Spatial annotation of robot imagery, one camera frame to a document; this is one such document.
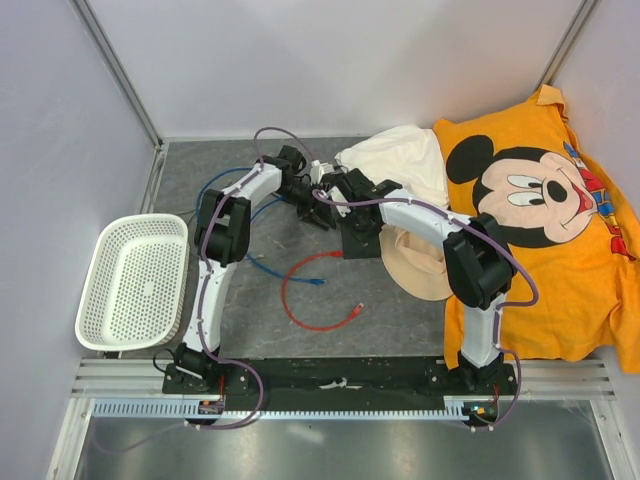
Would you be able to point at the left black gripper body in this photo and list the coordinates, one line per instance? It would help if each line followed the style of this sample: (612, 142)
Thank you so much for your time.
(305, 199)

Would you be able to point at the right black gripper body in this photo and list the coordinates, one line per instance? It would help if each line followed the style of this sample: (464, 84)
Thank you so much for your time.
(357, 224)

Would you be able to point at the black network switch box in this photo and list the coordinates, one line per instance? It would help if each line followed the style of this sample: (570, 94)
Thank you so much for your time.
(353, 250)

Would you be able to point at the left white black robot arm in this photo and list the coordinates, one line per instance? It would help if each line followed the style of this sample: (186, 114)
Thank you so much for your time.
(222, 237)

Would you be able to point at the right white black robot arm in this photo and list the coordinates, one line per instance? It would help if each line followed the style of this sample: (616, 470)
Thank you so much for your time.
(475, 253)

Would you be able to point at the beige bucket hat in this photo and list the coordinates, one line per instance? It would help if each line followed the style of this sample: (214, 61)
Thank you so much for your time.
(414, 264)

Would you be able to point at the cream white cloth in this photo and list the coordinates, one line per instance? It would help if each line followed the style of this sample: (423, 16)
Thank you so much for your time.
(408, 155)

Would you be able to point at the orange Mickey Mouse cloth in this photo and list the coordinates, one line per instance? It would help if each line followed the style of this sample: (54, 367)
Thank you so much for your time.
(565, 222)

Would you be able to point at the white perforated plastic basket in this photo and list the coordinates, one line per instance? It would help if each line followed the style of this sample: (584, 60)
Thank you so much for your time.
(134, 290)

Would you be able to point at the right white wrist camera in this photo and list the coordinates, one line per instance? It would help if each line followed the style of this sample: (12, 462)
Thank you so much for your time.
(341, 207)

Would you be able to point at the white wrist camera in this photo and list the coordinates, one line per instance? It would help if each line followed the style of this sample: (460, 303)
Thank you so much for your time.
(318, 170)
(341, 207)

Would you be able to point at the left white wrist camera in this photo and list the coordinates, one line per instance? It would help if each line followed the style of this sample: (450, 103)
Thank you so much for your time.
(318, 170)

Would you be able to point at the black power adapter with cord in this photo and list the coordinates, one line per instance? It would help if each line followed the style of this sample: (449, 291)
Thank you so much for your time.
(330, 179)

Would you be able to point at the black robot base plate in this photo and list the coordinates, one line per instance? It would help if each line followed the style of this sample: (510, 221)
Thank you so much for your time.
(413, 374)

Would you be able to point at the grey slotted cable duct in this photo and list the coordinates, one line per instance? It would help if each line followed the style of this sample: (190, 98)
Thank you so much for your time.
(195, 409)

